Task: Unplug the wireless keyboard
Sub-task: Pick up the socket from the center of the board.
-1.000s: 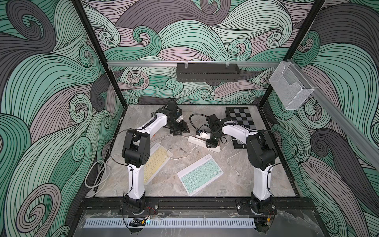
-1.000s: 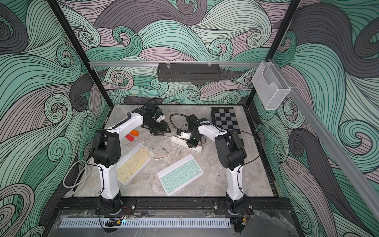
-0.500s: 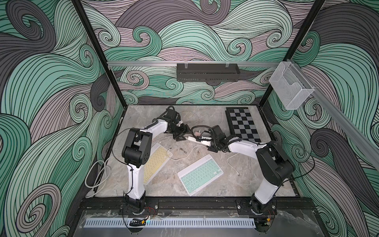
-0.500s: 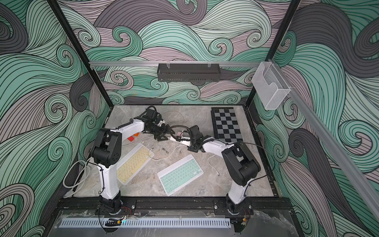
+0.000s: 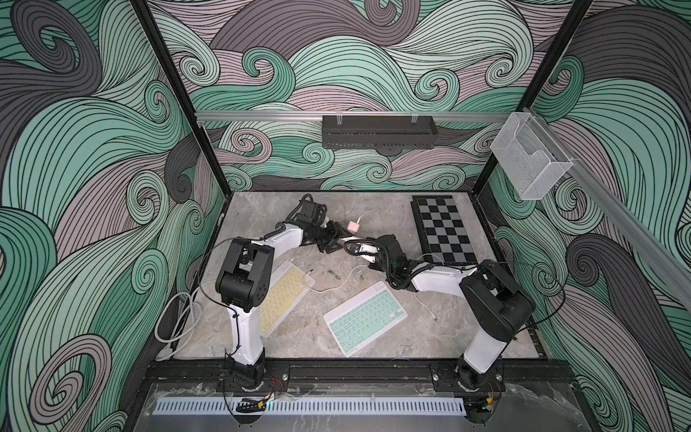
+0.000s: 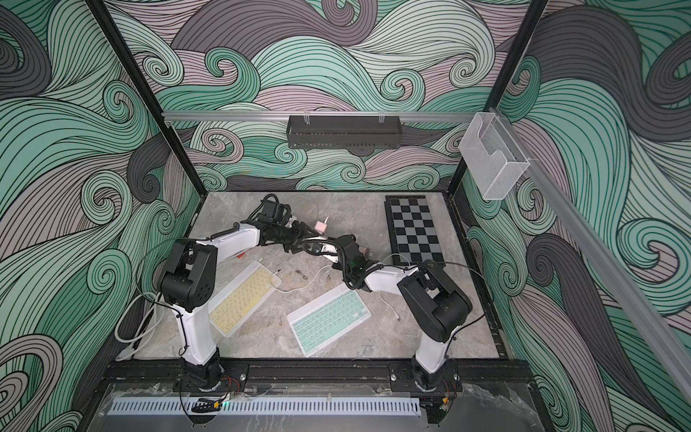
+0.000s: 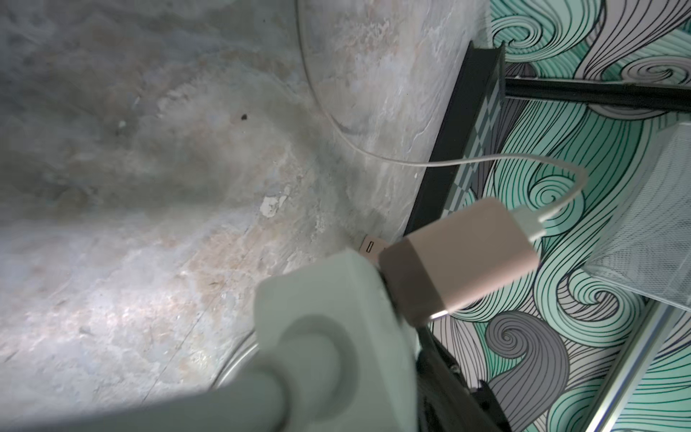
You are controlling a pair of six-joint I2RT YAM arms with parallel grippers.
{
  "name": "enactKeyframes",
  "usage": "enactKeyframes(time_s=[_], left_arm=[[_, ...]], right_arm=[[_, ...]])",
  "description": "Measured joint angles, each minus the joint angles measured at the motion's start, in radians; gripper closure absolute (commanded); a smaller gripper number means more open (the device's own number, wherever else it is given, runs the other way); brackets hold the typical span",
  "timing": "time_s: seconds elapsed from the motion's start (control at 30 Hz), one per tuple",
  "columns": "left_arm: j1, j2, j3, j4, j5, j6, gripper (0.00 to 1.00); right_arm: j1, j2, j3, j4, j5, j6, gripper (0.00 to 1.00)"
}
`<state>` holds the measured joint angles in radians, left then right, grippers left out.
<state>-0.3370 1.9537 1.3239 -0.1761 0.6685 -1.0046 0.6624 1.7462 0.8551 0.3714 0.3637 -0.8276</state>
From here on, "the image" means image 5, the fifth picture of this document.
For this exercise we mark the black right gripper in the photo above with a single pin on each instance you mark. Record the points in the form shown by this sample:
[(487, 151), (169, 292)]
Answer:
[(378, 265)]

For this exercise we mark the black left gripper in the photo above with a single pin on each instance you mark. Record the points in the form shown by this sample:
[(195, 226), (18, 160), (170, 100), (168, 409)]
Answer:
[(332, 229)]

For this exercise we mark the white power strip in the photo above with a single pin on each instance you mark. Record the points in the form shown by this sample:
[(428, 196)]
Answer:
[(372, 259)]

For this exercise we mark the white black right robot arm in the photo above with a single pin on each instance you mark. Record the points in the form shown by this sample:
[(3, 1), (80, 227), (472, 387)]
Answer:
[(499, 304)]

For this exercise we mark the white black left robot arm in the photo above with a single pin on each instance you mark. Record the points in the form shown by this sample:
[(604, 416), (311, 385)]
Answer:
[(244, 280)]

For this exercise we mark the pink charger left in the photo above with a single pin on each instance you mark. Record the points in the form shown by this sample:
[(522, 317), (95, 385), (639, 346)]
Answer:
[(353, 227)]

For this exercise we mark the black white chessboard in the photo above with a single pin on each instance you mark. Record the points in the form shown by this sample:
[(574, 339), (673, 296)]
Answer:
[(442, 235)]

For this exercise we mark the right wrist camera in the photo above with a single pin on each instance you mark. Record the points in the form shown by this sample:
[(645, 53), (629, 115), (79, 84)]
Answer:
[(371, 246)]

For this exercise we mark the yellow wireless keyboard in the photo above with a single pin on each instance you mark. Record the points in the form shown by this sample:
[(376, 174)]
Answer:
[(289, 284)]

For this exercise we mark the green wireless keyboard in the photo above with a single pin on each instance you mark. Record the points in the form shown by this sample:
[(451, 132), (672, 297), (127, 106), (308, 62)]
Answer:
[(359, 321)]

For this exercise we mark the clear acrylic wall holder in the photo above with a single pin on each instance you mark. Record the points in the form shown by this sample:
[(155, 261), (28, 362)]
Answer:
[(530, 155)]

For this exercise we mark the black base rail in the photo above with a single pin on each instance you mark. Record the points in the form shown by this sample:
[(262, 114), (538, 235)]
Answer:
[(294, 372)]

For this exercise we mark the white slotted cable duct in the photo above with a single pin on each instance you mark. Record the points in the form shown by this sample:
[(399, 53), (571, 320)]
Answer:
[(384, 406)]

